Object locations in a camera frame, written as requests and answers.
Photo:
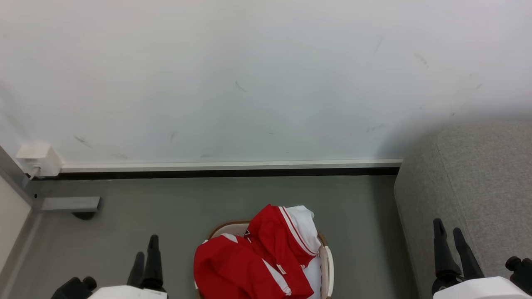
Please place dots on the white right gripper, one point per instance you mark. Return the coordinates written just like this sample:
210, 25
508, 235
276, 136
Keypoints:
482, 290

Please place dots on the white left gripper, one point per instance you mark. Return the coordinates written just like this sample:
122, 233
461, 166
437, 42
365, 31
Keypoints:
129, 293

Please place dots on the red and white jacket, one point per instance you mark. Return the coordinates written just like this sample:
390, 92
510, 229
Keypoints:
245, 265

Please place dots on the cream plastic laundry basket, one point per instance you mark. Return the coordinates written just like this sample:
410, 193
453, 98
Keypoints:
329, 270

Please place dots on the white cloth basket liner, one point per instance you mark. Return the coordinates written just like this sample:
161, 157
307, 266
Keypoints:
312, 276

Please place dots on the grey fabric sofa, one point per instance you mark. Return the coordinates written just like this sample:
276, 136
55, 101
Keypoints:
478, 182

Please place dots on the dark caster wheel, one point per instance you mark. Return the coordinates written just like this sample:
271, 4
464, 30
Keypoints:
84, 215

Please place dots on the white and black baseboard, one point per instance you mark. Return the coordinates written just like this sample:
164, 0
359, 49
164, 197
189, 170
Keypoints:
228, 168

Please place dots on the white board panel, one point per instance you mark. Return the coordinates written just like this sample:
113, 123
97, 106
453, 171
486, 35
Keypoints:
11, 216

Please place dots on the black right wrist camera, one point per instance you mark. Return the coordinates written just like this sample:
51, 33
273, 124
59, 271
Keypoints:
521, 270

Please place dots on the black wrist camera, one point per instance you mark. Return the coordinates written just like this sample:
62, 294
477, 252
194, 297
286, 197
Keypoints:
521, 270
72, 289

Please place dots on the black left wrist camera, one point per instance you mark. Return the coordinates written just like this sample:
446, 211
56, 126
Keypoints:
72, 289

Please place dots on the grey metal frame leg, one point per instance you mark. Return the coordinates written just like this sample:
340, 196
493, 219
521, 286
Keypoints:
66, 203

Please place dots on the white wall socket box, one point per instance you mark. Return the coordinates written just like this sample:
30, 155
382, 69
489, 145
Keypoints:
39, 158

